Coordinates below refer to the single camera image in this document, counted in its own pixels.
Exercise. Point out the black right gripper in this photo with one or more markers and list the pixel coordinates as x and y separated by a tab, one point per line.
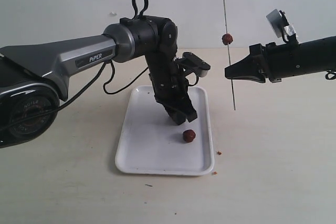
273	62

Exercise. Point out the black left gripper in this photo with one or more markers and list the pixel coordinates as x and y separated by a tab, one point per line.
169	86

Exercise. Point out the red meatball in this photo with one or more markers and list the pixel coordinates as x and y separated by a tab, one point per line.
189	136
227	39

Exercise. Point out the thin metal skewer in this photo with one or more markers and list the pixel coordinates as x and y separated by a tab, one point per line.
228	52

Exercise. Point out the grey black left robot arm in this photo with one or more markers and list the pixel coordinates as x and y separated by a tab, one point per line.
35	78

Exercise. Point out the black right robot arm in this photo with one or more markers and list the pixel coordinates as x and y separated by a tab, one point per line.
316	56

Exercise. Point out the white plastic tray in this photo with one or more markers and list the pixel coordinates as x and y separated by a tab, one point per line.
150	143

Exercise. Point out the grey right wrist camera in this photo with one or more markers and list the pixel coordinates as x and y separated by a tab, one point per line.
281	27

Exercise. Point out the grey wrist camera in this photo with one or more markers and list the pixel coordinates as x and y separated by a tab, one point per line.
281	27
191	63

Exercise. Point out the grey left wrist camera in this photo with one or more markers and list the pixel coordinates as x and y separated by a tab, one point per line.
191	63

